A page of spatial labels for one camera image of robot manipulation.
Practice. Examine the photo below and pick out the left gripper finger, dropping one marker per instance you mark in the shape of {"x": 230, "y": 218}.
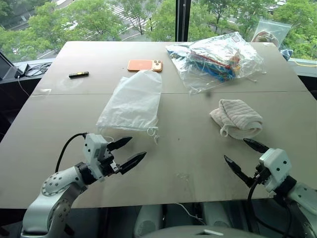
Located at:
{"x": 132, "y": 162}
{"x": 120, "y": 143}

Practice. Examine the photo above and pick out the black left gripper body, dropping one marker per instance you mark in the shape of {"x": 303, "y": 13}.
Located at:
{"x": 110, "y": 166}

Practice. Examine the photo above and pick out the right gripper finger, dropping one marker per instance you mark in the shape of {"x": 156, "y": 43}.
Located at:
{"x": 240, "y": 169}
{"x": 257, "y": 146}

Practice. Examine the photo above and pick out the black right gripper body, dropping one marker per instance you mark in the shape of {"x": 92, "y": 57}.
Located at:
{"x": 262, "y": 177}

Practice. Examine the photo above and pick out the beige ribbed towel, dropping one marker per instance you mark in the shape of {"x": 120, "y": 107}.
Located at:
{"x": 237, "y": 116}

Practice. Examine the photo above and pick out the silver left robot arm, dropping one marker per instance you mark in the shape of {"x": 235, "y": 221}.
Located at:
{"x": 57, "y": 183}

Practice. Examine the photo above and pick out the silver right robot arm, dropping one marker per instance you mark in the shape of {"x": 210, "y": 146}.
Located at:
{"x": 304, "y": 198}

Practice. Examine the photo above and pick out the clear bag of colourful items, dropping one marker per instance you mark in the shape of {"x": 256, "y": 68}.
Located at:
{"x": 215, "y": 57}

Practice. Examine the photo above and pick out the clear zip bag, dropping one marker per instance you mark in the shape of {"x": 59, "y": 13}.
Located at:
{"x": 271, "y": 32}

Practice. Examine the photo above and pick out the grey rounded shape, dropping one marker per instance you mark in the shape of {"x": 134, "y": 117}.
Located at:
{"x": 218, "y": 214}
{"x": 147, "y": 220}

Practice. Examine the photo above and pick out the small clear plastic scrap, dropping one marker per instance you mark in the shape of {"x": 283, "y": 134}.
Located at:
{"x": 182, "y": 177}

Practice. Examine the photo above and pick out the small black stick device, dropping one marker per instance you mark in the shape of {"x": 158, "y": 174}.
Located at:
{"x": 78, "y": 74}

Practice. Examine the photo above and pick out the orange smartphone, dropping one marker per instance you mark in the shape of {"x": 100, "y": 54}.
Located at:
{"x": 143, "y": 65}

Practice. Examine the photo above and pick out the pale curved robot torso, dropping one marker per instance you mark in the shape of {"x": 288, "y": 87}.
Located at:
{"x": 188, "y": 233}

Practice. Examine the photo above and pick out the blue cloth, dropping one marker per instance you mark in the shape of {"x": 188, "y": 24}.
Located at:
{"x": 287, "y": 53}

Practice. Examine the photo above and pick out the dark tablet screen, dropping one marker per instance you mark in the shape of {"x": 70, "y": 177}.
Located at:
{"x": 6, "y": 65}

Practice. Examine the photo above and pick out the black window pillar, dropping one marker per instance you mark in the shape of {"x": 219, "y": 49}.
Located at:
{"x": 182, "y": 19}

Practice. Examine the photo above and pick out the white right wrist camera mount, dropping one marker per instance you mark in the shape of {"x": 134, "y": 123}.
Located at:
{"x": 277, "y": 161}

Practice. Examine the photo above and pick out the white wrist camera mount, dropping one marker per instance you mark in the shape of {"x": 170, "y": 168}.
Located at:
{"x": 277, "y": 161}
{"x": 95, "y": 148}

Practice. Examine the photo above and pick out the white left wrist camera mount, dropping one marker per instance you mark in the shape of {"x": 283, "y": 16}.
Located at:
{"x": 95, "y": 148}

